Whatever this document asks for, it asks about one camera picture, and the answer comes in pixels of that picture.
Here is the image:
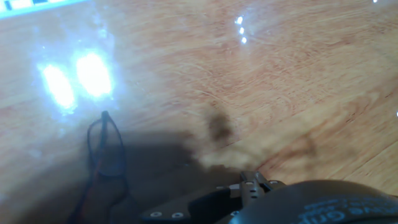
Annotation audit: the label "red-framed glasses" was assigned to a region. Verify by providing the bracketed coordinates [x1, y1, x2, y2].
[67, 110, 130, 224]

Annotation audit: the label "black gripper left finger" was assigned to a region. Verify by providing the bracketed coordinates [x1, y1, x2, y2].
[139, 170, 254, 224]

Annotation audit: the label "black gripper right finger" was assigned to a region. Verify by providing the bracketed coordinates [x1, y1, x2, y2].
[251, 170, 287, 192]

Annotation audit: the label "glossy wooden board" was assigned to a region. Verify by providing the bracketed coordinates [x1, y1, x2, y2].
[0, 0, 398, 224]

